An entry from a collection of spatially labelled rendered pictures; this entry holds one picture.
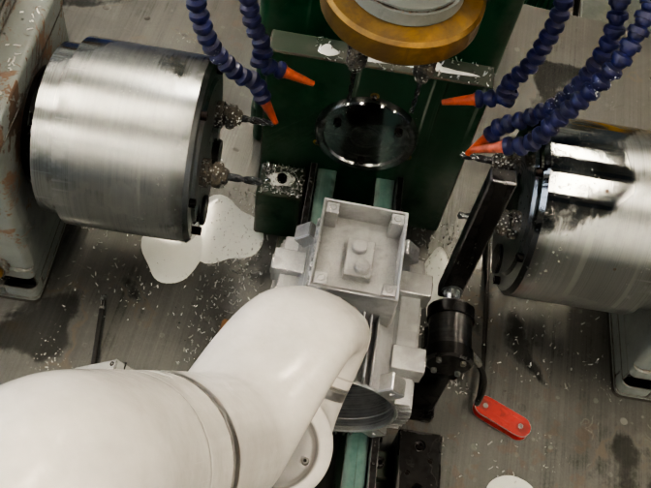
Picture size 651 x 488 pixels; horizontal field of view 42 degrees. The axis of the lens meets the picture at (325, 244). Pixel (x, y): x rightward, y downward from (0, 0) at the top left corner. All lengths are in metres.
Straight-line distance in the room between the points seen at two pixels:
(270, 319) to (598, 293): 0.64
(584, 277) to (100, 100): 0.63
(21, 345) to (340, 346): 0.79
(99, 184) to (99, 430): 0.77
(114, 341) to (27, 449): 0.98
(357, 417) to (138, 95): 0.47
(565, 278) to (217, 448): 0.77
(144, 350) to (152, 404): 0.92
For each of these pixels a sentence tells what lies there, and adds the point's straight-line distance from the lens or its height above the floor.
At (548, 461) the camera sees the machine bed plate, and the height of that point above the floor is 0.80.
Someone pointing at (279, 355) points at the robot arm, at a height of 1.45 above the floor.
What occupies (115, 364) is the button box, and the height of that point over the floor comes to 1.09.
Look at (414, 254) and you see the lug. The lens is 1.04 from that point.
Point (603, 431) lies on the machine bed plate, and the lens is 1.34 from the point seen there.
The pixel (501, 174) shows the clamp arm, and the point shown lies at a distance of 0.93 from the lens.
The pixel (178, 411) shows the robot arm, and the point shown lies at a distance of 0.38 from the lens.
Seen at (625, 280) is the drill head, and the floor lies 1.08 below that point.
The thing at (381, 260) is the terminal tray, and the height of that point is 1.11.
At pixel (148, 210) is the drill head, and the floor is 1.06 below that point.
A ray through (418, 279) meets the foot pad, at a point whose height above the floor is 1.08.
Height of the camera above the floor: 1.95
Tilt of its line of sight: 57 degrees down
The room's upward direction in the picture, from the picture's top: 12 degrees clockwise
